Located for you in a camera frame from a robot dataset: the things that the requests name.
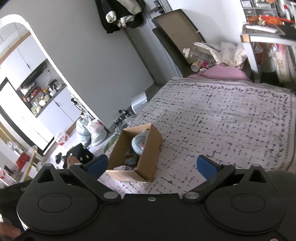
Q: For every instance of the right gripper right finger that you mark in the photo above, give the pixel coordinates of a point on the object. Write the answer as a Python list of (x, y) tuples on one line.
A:
[(215, 176)]

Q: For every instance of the person's left hand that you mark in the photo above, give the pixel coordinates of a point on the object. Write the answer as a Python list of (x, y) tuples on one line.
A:
[(8, 229)]

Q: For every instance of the paper cup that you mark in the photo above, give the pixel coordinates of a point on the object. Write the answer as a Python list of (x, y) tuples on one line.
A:
[(196, 65)]

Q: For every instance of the white trash bag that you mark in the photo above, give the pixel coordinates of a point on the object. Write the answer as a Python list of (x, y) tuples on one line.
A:
[(97, 132)]

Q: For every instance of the large clear water bottle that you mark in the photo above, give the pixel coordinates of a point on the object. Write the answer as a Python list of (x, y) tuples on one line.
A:
[(193, 54)]

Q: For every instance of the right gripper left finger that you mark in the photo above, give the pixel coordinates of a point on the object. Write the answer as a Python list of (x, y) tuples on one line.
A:
[(89, 174)]

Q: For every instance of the person's bare foot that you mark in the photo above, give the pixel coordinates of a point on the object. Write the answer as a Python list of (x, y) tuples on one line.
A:
[(71, 161)]

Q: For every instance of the blue fluffy plush toy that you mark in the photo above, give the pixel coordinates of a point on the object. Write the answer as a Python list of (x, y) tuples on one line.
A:
[(138, 142)]

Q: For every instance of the black slipper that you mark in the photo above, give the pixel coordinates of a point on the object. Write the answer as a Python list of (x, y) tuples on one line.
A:
[(58, 158)]

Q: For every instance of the blue knitted cloth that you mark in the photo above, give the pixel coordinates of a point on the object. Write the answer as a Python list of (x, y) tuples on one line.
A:
[(131, 158)]

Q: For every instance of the white plastic bags pile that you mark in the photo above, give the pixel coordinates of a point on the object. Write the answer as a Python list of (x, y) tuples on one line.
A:
[(226, 53)]

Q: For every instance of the black stool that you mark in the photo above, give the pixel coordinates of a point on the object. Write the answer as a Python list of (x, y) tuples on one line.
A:
[(81, 153)]

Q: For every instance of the white desk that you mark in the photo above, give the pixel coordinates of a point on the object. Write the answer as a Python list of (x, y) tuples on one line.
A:
[(271, 34)]

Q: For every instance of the open cardboard box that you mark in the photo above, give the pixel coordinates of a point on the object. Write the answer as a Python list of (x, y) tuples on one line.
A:
[(147, 164)]

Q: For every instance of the pink bed sheet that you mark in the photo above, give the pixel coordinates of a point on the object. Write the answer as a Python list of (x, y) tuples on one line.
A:
[(220, 72)]

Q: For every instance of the kitchen shelf with appliances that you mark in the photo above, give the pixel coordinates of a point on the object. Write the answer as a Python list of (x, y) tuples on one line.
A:
[(40, 87)]

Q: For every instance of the hanging dark clothes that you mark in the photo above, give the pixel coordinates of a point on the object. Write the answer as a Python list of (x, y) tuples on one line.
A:
[(117, 15)]

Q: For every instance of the leaning cardboard sheet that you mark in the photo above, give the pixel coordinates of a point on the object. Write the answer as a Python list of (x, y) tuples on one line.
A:
[(176, 32)]

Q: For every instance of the patterned grey bed blanket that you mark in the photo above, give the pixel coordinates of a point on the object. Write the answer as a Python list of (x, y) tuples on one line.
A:
[(231, 122)]

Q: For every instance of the red printed plastic bag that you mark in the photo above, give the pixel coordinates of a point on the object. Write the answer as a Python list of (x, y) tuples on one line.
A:
[(61, 138)]

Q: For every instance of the grey-blue trash bag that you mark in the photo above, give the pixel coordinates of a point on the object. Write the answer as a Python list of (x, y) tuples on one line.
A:
[(82, 130)]

